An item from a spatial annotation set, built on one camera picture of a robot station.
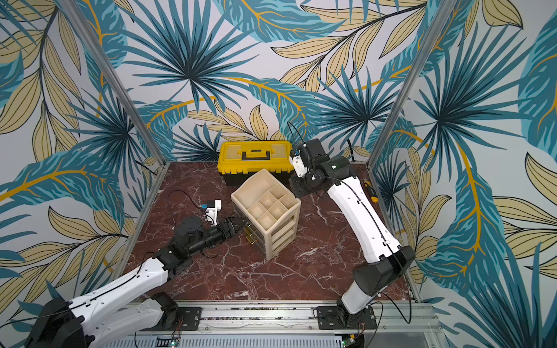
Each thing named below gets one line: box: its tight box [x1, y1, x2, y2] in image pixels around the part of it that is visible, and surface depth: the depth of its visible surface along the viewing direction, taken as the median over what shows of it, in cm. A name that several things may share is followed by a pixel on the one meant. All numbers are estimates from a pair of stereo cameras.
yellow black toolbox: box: [217, 140, 295, 187], surface depth 101 cm
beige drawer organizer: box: [230, 168, 301, 261], surface depth 75 cm
